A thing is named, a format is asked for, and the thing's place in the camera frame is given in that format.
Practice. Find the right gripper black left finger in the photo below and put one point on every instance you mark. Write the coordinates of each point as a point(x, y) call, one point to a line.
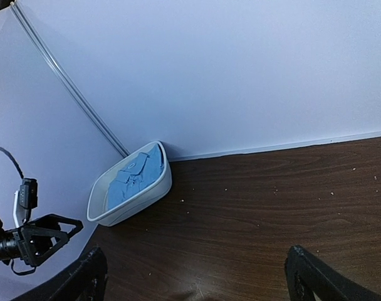
point(84, 279)

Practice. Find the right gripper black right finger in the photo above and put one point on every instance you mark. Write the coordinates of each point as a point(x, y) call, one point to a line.
point(308, 278)

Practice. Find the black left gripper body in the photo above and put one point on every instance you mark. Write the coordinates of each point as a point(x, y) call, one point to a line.
point(37, 240)

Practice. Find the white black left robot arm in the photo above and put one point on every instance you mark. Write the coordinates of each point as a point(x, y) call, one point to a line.
point(37, 240)

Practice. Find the white plastic laundry basket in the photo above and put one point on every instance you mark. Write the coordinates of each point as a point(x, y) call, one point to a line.
point(97, 204)

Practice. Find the light blue folded shirt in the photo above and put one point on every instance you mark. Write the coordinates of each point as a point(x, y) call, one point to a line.
point(136, 176)

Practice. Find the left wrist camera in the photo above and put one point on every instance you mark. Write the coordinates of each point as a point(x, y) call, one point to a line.
point(25, 200)

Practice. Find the silver left corner post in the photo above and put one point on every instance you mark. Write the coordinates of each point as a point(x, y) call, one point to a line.
point(65, 80)

